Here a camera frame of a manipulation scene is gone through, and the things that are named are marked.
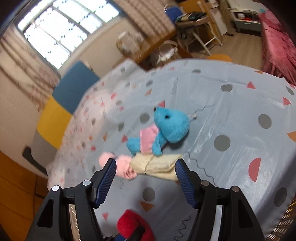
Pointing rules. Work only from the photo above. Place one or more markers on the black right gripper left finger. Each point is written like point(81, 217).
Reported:
point(52, 221)

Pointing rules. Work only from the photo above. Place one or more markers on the patterned white tablecloth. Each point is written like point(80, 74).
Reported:
point(242, 130)

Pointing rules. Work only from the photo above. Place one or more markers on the pink yarn roll blue band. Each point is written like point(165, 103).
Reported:
point(123, 166)

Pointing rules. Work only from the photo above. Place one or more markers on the white basket with handle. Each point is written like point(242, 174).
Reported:
point(164, 53)

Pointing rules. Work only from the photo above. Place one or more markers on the beige mesh cloth bundle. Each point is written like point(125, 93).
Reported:
point(162, 167)

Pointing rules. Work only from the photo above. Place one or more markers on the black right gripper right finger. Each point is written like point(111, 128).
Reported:
point(238, 221)

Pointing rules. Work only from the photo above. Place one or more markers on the window with curtains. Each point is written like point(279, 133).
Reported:
point(48, 37)

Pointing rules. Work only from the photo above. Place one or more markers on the blue plush toy pink shirt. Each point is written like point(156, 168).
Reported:
point(170, 126)

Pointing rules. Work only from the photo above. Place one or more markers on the colourful padded headboard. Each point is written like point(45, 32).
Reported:
point(57, 113)

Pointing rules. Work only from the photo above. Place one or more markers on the red sock bundle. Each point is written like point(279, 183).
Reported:
point(130, 221)

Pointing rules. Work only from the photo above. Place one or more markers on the white wooden chair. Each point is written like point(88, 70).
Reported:
point(204, 30)

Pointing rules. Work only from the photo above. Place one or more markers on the pink bedspread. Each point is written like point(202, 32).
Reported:
point(278, 50)

